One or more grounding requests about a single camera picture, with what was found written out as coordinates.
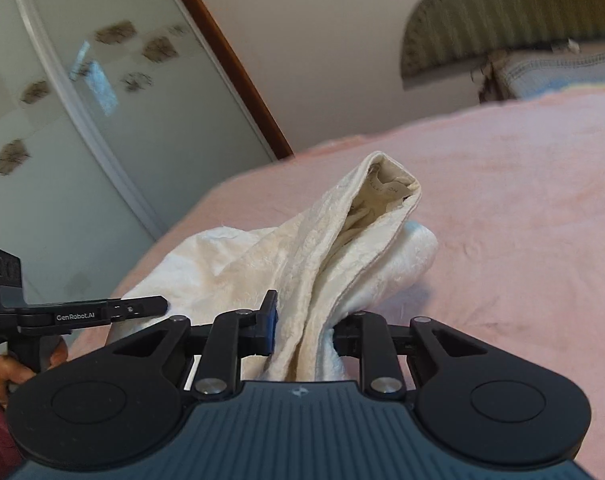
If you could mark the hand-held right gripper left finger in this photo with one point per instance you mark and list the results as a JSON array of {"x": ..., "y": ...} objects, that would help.
[{"x": 271, "y": 325}]

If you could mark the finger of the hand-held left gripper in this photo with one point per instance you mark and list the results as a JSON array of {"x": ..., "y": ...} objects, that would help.
[{"x": 142, "y": 305}]

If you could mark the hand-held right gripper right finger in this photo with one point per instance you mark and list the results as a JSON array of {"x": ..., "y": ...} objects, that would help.
[{"x": 350, "y": 332}]

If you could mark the cream pants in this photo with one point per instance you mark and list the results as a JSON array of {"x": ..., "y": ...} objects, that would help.
[{"x": 302, "y": 260}]

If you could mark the person's left hand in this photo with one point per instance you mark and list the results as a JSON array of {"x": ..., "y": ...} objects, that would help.
[{"x": 12, "y": 372}]

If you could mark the pink blanket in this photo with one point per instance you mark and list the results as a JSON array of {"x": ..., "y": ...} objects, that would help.
[{"x": 507, "y": 200}]

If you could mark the blue pillow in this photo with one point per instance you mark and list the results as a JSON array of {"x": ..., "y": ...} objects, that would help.
[{"x": 557, "y": 75}]

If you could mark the olive striped headboard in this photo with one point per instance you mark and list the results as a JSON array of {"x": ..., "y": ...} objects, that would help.
[{"x": 507, "y": 15}]

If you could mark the wooden door frame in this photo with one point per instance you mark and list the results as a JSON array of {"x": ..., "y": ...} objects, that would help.
[{"x": 232, "y": 70}]

